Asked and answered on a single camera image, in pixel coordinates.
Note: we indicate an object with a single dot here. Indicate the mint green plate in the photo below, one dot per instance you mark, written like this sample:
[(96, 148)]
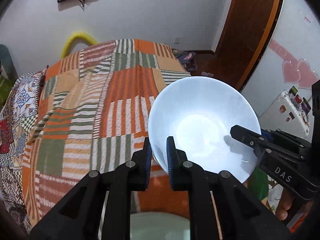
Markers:
[(158, 225)]

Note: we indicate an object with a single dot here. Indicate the right hand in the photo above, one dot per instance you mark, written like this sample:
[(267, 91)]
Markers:
[(284, 204)]

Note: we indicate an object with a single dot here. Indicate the white bowl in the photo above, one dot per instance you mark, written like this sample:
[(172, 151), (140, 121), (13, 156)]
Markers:
[(199, 112)]

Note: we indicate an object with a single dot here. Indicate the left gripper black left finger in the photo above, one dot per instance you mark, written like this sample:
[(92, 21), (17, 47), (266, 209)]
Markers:
[(98, 206)]

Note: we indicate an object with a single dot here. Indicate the brown wooden door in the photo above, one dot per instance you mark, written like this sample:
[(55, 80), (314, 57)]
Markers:
[(245, 35)]

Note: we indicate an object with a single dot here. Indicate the patchwork striped tablecloth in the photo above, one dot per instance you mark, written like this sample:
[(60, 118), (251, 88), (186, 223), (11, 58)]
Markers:
[(93, 115)]

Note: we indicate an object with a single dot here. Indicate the wall socket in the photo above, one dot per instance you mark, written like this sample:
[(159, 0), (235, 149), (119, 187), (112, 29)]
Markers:
[(176, 40)]

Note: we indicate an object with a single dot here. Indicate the white stickered suitcase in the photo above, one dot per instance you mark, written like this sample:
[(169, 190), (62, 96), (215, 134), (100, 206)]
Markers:
[(289, 113)]

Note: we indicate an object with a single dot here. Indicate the grey plush toy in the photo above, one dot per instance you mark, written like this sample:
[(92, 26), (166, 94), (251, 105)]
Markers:
[(8, 70)]

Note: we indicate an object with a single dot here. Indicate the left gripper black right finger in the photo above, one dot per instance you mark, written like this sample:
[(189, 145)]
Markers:
[(220, 207)]

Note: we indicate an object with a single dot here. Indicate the patterned quilt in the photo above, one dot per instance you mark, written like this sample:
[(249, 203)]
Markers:
[(18, 117)]

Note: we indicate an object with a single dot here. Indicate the grey bag on floor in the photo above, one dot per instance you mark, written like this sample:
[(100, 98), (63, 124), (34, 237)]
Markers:
[(186, 59)]

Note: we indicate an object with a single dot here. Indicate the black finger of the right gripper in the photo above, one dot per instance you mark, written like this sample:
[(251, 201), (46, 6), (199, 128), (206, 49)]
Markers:
[(248, 137), (268, 134)]

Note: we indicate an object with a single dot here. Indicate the pink heart stickers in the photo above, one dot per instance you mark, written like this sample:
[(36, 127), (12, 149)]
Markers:
[(295, 71)]

